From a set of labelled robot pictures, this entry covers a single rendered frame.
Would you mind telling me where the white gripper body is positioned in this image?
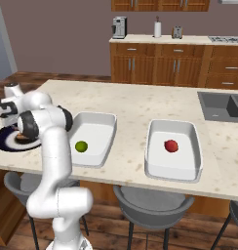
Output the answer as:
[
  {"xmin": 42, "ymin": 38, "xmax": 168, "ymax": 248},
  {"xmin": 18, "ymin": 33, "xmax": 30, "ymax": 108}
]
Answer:
[{"xmin": 0, "ymin": 113, "xmax": 21, "ymax": 131}]

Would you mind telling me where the brown cooked food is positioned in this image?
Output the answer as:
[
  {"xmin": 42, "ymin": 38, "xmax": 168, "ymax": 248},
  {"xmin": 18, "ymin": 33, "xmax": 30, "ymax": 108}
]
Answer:
[{"xmin": 15, "ymin": 131, "xmax": 37, "ymax": 142}]

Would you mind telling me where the dark blue white plate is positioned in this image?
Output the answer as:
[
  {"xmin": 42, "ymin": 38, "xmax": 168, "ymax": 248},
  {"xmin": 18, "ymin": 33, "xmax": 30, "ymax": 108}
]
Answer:
[{"xmin": 0, "ymin": 124, "xmax": 44, "ymax": 153}]

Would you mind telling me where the white tupperware container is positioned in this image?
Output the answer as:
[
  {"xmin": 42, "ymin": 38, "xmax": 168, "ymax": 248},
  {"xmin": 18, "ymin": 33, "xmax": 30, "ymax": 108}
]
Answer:
[
  {"xmin": 143, "ymin": 118, "xmax": 204, "ymax": 184},
  {"xmin": 66, "ymin": 111, "xmax": 118, "ymax": 169}
]

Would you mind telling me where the grey stool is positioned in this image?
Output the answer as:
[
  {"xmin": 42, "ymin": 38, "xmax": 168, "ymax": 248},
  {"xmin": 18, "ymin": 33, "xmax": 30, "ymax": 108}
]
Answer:
[
  {"xmin": 210, "ymin": 199, "xmax": 238, "ymax": 250},
  {"xmin": 112, "ymin": 185, "xmax": 195, "ymax": 250},
  {"xmin": 3, "ymin": 171, "xmax": 90, "ymax": 250}
]

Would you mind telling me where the green lime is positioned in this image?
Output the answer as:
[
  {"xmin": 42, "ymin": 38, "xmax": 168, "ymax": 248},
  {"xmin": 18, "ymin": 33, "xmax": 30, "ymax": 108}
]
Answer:
[{"xmin": 74, "ymin": 140, "xmax": 89, "ymax": 153}]

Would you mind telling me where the wooden island base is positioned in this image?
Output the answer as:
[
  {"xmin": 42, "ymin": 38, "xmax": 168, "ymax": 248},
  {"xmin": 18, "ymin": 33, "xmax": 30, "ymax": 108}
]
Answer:
[{"xmin": 0, "ymin": 168, "xmax": 31, "ymax": 247}]

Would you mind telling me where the silver coffee machine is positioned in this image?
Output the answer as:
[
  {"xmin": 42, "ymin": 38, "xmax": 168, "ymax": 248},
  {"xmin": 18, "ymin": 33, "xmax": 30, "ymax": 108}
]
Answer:
[{"xmin": 111, "ymin": 16, "xmax": 128, "ymax": 40}]

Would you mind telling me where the red tomato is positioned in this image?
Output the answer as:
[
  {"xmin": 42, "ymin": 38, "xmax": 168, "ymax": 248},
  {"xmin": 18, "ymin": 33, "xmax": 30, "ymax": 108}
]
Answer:
[{"xmin": 163, "ymin": 139, "xmax": 179, "ymax": 153}]

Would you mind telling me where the wooden base cupboard run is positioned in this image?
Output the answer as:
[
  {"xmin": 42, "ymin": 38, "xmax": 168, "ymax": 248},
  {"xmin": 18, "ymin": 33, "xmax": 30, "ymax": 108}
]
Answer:
[{"xmin": 108, "ymin": 33, "xmax": 238, "ymax": 91}]

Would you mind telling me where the white paper towel roll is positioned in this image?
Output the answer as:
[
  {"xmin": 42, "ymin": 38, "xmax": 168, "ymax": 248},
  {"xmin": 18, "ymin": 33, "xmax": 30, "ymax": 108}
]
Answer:
[{"xmin": 153, "ymin": 16, "xmax": 163, "ymax": 39}]

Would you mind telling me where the silver toaster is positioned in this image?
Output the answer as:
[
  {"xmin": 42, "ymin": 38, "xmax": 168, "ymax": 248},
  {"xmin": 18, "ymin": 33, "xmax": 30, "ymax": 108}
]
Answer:
[{"xmin": 171, "ymin": 25, "xmax": 184, "ymax": 40}]

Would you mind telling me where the grey sink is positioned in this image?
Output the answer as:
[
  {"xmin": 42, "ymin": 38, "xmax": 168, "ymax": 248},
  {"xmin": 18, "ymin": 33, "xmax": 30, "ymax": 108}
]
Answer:
[{"xmin": 197, "ymin": 91, "xmax": 238, "ymax": 124}]

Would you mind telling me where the grey hob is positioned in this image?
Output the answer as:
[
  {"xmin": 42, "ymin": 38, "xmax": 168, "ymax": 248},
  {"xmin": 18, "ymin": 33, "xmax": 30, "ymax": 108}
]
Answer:
[{"xmin": 207, "ymin": 35, "xmax": 238, "ymax": 45}]

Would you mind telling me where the silver range hood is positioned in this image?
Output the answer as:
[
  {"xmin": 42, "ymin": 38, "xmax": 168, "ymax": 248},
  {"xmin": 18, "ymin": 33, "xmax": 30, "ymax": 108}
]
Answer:
[{"xmin": 217, "ymin": 0, "xmax": 238, "ymax": 6}]

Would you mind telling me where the wooden wall cupboard run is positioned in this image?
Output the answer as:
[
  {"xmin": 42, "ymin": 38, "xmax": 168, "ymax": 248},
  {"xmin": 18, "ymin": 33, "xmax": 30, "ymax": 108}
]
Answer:
[{"xmin": 110, "ymin": 0, "xmax": 211, "ymax": 13}]

